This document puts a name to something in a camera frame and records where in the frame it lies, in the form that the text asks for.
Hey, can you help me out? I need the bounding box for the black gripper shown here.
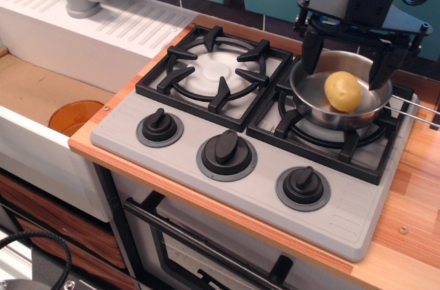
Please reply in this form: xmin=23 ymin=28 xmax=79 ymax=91
xmin=295 ymin=0 xmax=432 ymax=91

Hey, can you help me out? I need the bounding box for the yellow toy potato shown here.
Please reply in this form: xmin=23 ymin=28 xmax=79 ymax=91
xmin=324 ymin=71 xmax=362 ymax=113

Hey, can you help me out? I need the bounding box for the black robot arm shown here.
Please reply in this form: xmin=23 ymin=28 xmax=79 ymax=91
xmin=295 ymin=0 xmax=432 ymax=90

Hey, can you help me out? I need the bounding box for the stainless steel pot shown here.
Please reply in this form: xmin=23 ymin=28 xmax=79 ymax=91
xmin=289 ymin=51 xmax=439 ymax=131

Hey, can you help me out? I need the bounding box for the black right stove knob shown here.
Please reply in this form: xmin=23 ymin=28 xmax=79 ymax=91
xmin=276 ymin=166 xmax=331 ymax=212

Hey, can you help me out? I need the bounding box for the black stove knob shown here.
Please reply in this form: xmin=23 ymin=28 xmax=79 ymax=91
xmin=196 ymin=129 xmax=258 ymax=182
xmin=135 ymin=108 xmax=184 ymax=148
xmin=276 ymin=166 xmax=331 ymax=212

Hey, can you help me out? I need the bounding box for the black middle stove knob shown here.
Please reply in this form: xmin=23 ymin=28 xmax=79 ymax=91
xmin=196 ymin=129 xmax=258 ymax=182

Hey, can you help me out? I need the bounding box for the grey toy stove top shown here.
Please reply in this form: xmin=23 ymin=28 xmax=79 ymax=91
xmin=89 ymin=24 xmax=419 ymax=263

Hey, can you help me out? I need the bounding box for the black left stove knob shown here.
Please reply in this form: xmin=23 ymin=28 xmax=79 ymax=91
xmin=135 ymin=108 xmax=184 ymax=148

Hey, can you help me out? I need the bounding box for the black right burner grate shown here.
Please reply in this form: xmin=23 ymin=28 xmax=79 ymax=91
xmin=247 ymin=58 xmax=414 ymax=185

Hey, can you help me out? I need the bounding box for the black burner grate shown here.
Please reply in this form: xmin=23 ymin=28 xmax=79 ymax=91
xmin=247 ymin=58 xmax=414 ymax=185
xmin=135 ymin=25 xmax=293 ymax=132

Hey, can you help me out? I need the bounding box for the black left burner grate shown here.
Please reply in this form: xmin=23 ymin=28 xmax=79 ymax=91
xmin=135 ymin=25 xmax=293 ymax=132

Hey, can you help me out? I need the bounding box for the toy oven door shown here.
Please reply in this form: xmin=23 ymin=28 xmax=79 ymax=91
xmin=113 ymin=174 xmax=356 ymax=289

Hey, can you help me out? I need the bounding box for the orange plastic plate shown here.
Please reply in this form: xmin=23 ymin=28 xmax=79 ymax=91
xmin=48 ymin=100 xmax=104 ymax=137

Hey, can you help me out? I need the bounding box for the white toy sink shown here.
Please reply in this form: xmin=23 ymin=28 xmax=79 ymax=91
xmin=1 ymin=0 xmax=196 ymax=222

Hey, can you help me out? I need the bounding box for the wooden drawer front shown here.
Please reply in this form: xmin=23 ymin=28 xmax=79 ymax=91
xmin=1 ymin=170 xmax=136 ymax=289

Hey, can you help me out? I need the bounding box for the black braided cable lower left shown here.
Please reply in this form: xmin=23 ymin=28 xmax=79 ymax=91
xmin=0 ymin=230 xmax=72 ymax=290

